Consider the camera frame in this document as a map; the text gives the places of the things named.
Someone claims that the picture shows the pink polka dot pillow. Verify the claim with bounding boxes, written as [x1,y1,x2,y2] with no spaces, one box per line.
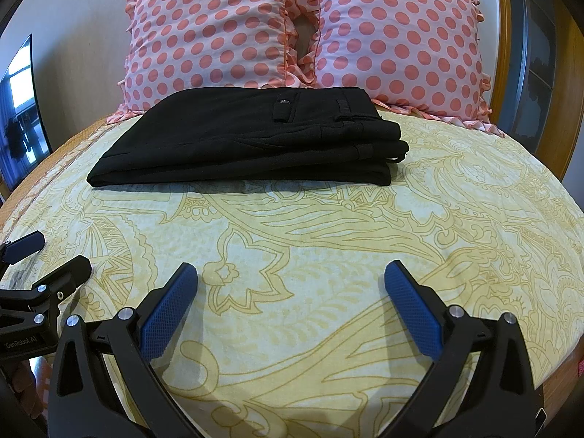
[285,0,505,138]
[106,0,318,125]

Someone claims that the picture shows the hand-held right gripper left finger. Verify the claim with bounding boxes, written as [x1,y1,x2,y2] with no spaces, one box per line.
[48,262,199,438]

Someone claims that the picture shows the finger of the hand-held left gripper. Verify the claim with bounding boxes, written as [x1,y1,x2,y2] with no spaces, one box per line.
[0,232,46,266]
[30,255,92,324]

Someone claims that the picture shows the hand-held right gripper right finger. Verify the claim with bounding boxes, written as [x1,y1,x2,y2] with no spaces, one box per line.
[383,260,537,438]

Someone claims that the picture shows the wooden headboard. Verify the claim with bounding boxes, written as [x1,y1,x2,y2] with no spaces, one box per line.
[452,0,584,178]

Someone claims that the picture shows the black flat screen television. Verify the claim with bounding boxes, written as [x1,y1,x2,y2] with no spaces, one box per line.
[0,33,51,192]

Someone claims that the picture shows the dark glass door panel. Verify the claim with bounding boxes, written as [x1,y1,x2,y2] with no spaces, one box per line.
[506,0,560,140]

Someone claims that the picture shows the black pants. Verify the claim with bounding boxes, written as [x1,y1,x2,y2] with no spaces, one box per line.
[87,87,410,188]

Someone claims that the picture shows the yellow patterned bed sheet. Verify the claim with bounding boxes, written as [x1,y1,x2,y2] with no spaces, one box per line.
[0,109,584,438]

